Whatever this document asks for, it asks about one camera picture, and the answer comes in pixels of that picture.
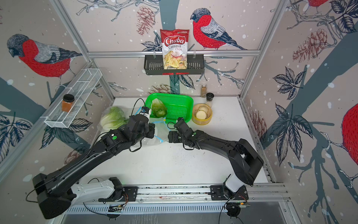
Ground clear zipper bag blue seal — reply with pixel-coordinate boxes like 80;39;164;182
98;106;132;132

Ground small chinese cabbage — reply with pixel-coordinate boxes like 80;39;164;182
151;98;167;118

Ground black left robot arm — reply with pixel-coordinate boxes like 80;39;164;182
33;114;155;219

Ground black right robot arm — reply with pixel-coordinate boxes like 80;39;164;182
168;118;264;200

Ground red cassava chips bag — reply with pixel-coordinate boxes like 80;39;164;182
160;29;189;70

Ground white bun front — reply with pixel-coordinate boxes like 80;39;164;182
195;111;207;119

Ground white bun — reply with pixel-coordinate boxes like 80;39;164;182
198;105;209;114
195;111;207;119

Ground green plastic basket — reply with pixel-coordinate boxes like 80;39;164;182
145;93;194;123

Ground white bun back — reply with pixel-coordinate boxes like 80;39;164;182
198;105;209;114

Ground black top pepper grinder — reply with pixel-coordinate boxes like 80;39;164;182
206;92;214;108

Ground glass spice shaker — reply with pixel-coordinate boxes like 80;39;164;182
200;84;207;98

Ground orange spice jar black lid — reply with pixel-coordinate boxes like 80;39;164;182
62;94;75;113

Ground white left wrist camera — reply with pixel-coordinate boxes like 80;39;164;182
140;106;151;116

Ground black hanging wall basket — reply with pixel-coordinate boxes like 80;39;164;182
144;54;205;75

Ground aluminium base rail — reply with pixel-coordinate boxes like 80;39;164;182
66;183;291;216

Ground white wire wall shelf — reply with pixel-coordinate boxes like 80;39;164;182
40;68;102;128

